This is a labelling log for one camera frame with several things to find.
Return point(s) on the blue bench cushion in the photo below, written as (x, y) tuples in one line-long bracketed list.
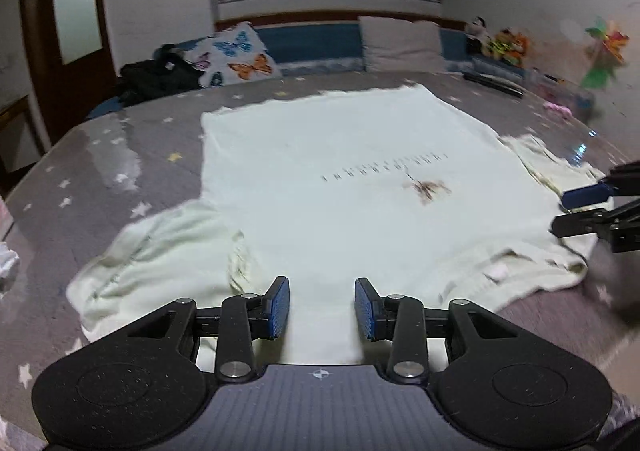
[(310, 43)]

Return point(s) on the small pink cloth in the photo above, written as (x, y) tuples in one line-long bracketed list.
[(557, 108)]

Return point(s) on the plain beige pillow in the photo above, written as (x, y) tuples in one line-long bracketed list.
[(400, 43)]

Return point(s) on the crumpled white tissue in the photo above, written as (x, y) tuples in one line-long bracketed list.
[(7, 268)]

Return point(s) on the black remote control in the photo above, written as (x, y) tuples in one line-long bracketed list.
[(492, 83)]

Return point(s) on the white T-shirt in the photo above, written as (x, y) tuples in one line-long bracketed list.
[(350, 156)]

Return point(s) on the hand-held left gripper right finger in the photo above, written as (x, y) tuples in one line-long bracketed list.
[(365, 311)]

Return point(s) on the dark wooden side cabinet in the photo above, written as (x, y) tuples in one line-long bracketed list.
[(17, 141)]

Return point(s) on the orange plush toy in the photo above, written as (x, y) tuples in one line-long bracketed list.
[(512, 46)]

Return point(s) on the black bag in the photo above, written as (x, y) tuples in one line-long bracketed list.
[(155, 78)]

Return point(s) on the butterfly print pillow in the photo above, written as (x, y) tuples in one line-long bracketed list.
[(240, 56)]

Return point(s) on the colourful pinwheel toy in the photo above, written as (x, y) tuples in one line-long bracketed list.
[(605, 51)]

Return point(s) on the grey star-print tablecloth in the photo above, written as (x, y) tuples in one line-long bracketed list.
[(100, 156)]

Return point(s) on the brown wooden door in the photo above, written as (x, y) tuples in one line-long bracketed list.
[(35, 56)]

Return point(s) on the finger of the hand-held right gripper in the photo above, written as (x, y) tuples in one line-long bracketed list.
[(585, 195), (575, 226)]

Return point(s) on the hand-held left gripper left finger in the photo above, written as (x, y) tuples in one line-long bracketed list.
[(278, 308)]

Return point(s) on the pink plastic box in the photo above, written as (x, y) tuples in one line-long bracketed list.
[(4, 218)]

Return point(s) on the panda plush toy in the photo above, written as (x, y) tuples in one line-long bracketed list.
[(477, 33)]

